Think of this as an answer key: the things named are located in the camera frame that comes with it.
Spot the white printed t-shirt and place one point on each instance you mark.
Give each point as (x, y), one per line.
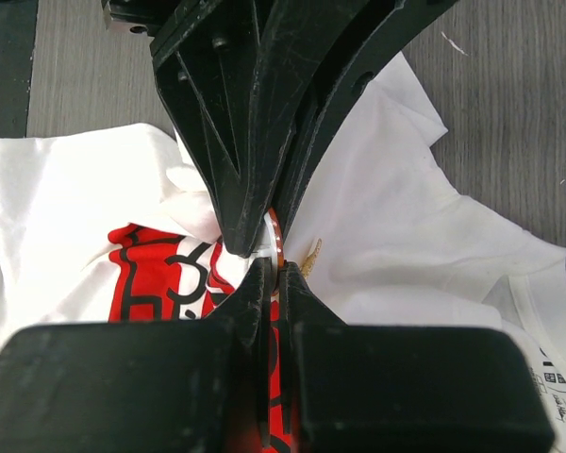
(116, 224)

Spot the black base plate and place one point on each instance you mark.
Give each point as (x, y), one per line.
(18, 22)

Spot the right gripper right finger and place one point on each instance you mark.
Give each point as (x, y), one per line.
(351, 388)

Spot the orange round brooch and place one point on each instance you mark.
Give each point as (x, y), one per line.
(270, 246)

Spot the gold flower brooch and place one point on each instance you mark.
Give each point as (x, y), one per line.
(308, 263)

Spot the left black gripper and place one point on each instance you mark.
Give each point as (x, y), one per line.
(209, 64)

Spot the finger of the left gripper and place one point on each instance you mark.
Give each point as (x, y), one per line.
(379, 32)

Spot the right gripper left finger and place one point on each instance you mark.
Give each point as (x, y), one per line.
(164, 386)

